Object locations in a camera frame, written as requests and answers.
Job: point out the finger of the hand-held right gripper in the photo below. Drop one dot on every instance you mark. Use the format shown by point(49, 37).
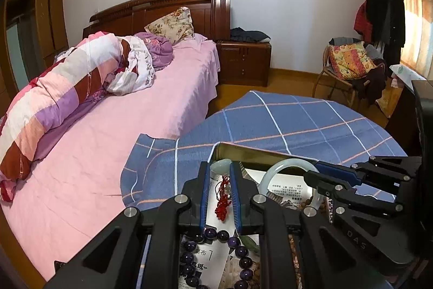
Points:
point(341, 192)
point(338, 172)

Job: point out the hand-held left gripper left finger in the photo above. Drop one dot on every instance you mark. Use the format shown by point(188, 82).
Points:
point(204, 201)

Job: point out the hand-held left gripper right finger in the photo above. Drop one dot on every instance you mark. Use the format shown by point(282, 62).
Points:
point(236, 201)

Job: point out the jade pendant with red tassel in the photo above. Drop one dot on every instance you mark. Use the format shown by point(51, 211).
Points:
point(220, 167)

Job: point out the pale jade bangle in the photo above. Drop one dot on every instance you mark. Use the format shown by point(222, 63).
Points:
point(270, 174)

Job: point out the pink tin box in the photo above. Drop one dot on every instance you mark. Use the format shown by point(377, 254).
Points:
point(257, 157)

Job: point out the open jewelry box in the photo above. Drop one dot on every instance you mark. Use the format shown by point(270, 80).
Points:
point(291, 189)

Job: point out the dark wooden cabinet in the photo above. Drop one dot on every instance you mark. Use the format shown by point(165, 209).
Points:
point(402, 119)

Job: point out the white patterned board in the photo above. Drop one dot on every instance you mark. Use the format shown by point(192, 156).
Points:
point(406, 72)

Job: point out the blue checked tablecloth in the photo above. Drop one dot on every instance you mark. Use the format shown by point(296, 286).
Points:
point(287, 119)

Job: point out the dark garment on chair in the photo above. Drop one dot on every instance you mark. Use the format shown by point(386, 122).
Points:
point(370, 86)

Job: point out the wicker chair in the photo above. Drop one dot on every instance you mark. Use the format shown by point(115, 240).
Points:
point(324, 72)

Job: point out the bed with pink sheet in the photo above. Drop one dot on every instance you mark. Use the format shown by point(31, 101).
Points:
point(135, 123)

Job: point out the colourful patterned cushion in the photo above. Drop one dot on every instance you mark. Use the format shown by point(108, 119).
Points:
point(350, 60)

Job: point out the patterned yellow curtain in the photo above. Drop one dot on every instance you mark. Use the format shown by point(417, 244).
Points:
point(416, 11)

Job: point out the hanging black coat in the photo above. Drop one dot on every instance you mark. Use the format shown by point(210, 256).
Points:
point(387, 14)

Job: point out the hanging red garment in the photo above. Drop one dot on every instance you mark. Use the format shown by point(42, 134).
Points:
point(360, 20)

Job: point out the wooden nightstand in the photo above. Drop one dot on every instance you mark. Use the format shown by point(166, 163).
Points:
point(243, 62)

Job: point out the white floral cloth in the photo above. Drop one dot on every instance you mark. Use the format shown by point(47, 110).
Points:
point(138, 72)

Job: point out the purple blanket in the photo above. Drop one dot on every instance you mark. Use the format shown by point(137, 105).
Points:
point(160, 52)

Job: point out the dark folded clothes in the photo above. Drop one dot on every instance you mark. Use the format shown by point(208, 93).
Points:
point(248, 35)

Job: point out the floral pillow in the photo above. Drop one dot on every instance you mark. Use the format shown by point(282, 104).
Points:
point(171, 25)

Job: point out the pink patchwork quilt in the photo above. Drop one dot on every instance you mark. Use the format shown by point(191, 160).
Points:
point(61, 86)

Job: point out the wooden headboard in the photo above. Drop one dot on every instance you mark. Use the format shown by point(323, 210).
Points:
point(152, 9)

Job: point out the wooden wardrobe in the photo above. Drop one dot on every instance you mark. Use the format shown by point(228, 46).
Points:
point(37, 11)

